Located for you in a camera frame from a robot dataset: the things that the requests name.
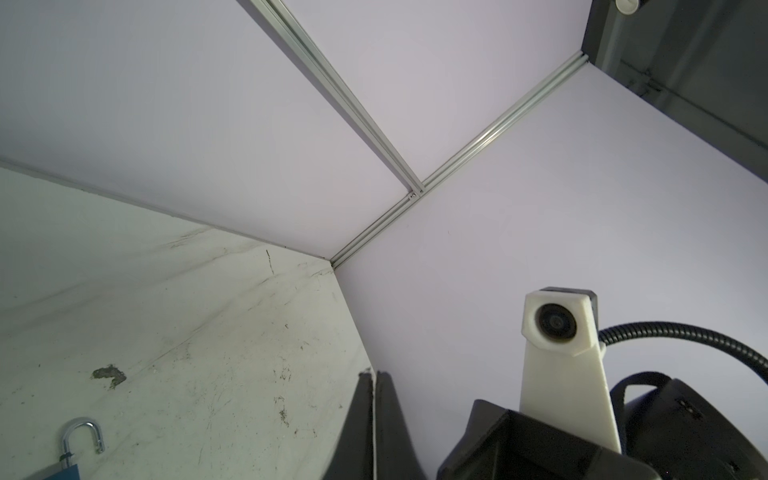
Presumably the large blue padlock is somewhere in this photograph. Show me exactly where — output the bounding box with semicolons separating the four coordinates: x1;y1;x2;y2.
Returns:
42;417;107;480

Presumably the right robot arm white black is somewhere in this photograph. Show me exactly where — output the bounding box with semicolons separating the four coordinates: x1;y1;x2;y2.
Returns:
437;372;767;479

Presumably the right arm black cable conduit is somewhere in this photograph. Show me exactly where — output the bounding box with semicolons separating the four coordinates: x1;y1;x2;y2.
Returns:
598;321;768;385

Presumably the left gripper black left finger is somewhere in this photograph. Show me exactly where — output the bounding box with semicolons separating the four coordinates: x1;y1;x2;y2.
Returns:
323;372;374;480

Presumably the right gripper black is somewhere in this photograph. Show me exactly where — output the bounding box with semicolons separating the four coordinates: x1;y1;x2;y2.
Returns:
437;400;659;480

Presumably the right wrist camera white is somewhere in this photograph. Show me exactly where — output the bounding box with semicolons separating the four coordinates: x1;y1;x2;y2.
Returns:
519;287;622;453

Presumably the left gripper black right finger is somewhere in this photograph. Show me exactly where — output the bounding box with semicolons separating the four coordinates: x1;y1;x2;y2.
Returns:
375;371;426;480

